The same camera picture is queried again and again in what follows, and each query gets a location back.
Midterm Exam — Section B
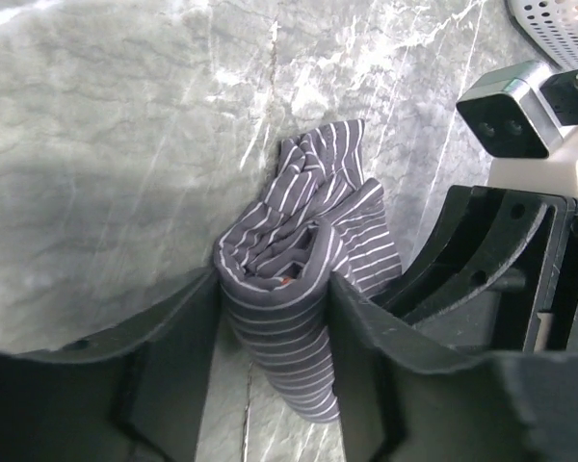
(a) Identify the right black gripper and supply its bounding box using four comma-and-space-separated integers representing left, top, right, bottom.
375, 186, 578, 351

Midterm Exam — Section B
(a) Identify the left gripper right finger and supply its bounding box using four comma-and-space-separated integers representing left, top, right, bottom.
328, 277, 578, 461

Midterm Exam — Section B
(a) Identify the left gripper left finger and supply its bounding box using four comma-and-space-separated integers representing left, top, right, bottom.
0, 269, 220, 461

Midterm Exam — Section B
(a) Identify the striped grey underwear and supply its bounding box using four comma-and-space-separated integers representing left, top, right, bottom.
213, 119, 402, 424

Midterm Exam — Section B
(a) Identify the white plastic basket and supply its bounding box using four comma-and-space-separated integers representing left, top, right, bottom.
505, 0, 578, 70

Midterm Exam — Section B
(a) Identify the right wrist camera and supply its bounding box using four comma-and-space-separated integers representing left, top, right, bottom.
456, 61, 578, 159

